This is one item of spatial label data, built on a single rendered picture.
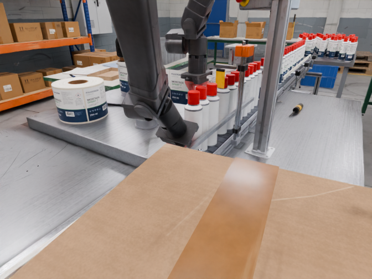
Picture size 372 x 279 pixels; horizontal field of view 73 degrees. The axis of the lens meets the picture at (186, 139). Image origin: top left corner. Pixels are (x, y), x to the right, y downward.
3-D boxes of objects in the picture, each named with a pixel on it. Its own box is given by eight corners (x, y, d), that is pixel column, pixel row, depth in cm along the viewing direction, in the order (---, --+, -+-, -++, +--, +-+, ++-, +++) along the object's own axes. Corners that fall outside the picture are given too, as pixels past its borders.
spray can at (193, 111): (189, 150, 81) (189, 87, 72) (203, 154, 79) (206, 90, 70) (181, 158, 77) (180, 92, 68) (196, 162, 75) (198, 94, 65)
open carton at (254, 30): (242, 38, 573) (243, 20, 557) (247, 37, 607) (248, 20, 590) (261, 39, 555) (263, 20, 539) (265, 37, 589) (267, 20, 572)
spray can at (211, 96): (208, 139, 89) (210, 80, 80) (220, 143, 85) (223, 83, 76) (198, 143, 85) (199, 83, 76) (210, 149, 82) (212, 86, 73)
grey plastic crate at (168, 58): (158, 55, 325) (158, 37, 315) (187, 57, 311) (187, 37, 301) (133, 62, 275) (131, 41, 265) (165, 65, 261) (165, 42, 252)
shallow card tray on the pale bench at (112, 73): (111, 71, 235) (110, 67, 234) (134, 72, 228) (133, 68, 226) (87, 78, 207) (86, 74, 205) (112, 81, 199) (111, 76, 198)
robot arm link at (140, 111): (144, 108, 48) (160, 72, 51) (100, 101, 53) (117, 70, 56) (168, 135, 58) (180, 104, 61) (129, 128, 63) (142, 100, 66)
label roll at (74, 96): (102, 104, 122) (98, 75, 115) (113, 118, 106) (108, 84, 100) (57, 112, 113) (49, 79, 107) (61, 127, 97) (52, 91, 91)
